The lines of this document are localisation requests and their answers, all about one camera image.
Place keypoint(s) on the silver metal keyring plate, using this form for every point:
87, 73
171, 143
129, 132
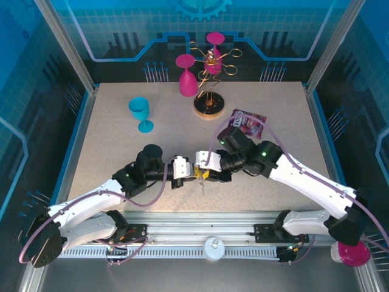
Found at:
202, 187

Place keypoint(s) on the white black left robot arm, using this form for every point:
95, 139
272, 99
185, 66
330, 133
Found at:
85, 200

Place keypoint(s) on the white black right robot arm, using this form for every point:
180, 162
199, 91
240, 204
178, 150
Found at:
304, 176

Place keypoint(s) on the purple candy bag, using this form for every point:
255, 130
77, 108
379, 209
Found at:
255, 121

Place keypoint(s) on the teal plastic goblet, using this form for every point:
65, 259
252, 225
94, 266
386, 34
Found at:
139, 109

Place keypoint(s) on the white round knob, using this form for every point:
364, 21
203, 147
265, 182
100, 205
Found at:
214, 248

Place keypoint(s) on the pink plastic goblet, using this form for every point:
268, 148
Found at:
187, 83
215, 38

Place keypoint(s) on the pink white cup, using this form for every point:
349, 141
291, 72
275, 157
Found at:
352, 255

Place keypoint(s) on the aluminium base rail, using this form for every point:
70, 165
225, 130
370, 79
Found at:
197, 228

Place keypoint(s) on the aluminium side rail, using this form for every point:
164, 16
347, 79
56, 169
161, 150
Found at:
325, 143
76, 146

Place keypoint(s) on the aluminium frame post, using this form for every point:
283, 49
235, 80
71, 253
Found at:
328, 48
70, 48

